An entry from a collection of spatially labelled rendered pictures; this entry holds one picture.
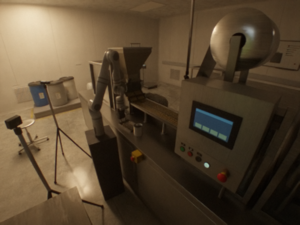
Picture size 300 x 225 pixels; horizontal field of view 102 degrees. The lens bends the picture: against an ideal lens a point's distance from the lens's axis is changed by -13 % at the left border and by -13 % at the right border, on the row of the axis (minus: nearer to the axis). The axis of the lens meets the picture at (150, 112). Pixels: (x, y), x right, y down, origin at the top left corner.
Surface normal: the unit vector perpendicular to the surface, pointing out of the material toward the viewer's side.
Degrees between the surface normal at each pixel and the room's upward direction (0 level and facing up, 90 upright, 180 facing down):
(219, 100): 90
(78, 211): 0
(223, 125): 90
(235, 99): 90
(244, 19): 90
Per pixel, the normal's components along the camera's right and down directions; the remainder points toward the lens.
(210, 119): -0.78, 0.27
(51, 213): 0.00, -0.90
